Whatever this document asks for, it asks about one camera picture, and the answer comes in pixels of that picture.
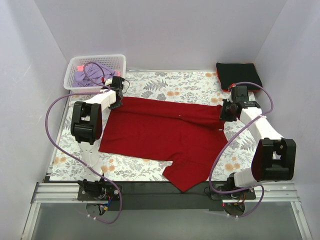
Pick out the red t shirt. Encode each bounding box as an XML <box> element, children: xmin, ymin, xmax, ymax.
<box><xmin>99</xmin><ymin>97</ymin><xmax>227</xmax><ymax>192</ymax></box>

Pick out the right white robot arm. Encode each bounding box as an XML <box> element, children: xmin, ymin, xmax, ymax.
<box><xmin>220</xmin><ymin>84</ymin><xmax>297</xmax><ymax>199</ymax></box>

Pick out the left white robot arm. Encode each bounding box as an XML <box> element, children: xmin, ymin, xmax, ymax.
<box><xmin>70</xmin><ymin>76</ymin><xmax>126</xmax><ymax>200</ymax></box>

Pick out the purple t shirt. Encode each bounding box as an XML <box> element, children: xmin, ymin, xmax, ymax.
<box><xmin>72</xmin><ymin>63</ymin><xmax>119</xmax><ymax>88</ymax></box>

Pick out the white plastic laundry basket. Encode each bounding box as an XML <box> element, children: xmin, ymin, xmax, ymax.
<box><xmin>63</xmin><ymin>54</ymin><xmax>126</xmax><ymax>93</ymax></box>

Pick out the folded black t shirt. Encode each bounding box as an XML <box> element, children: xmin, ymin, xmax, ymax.
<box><xmin>216</xmin><ymin>62</ymin><xmax>263</xmax><ymax>92</ymax></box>

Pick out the floral patterned table mat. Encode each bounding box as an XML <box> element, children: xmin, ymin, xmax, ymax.
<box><xmin>48</xmin><ymin>71</ymin><xmax>257</xmax><ymax>182</ymax></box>

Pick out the pink t shirt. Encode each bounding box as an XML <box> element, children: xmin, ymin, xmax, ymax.
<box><xmin>77</xmin><ymin>65</ymin><xmax>84</xmax><ymax>72</ymax></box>

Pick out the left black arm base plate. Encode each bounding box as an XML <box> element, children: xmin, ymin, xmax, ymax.
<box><xmin>77</xmin><ymin>179</ymin><xmax>123</xmax><ymax>201</ymax></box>

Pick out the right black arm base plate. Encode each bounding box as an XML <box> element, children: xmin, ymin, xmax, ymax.
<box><xmin>204</xmin><ymin>183</ymin><xmax>256</xmax><ymax>217</ymax></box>

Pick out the aluminium frame rail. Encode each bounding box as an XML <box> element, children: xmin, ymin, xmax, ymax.
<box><xmin>31</xmin><ymin>181</ymin><xmax>301</xmax><ymax>204</ymax></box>

